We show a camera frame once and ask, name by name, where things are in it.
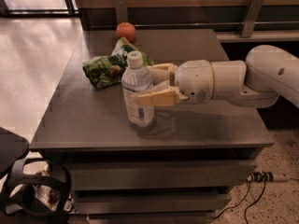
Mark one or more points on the clear plastic water bottle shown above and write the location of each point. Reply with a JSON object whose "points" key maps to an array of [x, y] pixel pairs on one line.
{"points": [[137, 78]]}

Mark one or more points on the dark grey drawer cabinet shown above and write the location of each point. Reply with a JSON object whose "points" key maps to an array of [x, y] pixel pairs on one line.
{"points": [[180, 170]]}

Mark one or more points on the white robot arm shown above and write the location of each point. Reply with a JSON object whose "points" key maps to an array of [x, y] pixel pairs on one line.
{"points": [[267, 73]]}

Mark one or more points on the white power strip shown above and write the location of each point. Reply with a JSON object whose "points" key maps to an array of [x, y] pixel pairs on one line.
{"points": [[260, 177]]}

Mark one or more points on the black office chair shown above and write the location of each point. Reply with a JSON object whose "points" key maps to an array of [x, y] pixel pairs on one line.
{"points": [[34, 191]]}

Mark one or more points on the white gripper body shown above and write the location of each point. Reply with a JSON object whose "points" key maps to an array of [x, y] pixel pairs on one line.
{"points": [[193, 79]]}

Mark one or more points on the left metal wall bracket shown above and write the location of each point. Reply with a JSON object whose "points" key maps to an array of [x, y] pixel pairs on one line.
{"points": [[121, 10]]}

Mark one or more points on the right metal wall bracket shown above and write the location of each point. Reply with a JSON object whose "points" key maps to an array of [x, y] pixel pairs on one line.
{"points": [[247, 25]]}

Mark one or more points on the metal wall bracket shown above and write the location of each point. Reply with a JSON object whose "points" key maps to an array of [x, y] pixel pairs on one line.
{"points": [[121, 10], [247, 25]]}

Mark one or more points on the red apple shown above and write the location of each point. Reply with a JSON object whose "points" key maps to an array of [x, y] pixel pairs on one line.
{"points": [[127, 30]]}

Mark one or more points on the green snack bag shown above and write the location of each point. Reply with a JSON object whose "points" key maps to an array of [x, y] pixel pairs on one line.
{"points": [[104, 71]]}

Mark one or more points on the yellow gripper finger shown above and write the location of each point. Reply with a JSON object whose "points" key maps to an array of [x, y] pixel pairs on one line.
{"points": [[163, 72], [166, 97]]}

